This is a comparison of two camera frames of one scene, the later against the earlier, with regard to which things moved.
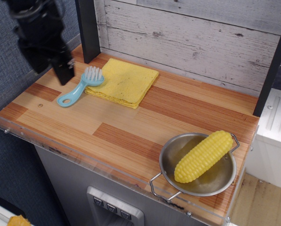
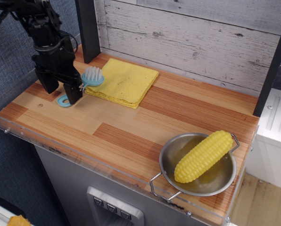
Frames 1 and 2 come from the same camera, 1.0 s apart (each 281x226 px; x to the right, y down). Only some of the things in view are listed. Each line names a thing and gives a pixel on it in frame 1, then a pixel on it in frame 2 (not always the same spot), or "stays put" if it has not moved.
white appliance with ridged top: (269, 157) stays put
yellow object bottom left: (18, 220) stays put
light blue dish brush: (92, 76) stays put
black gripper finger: (65, 70) → (74, 92)
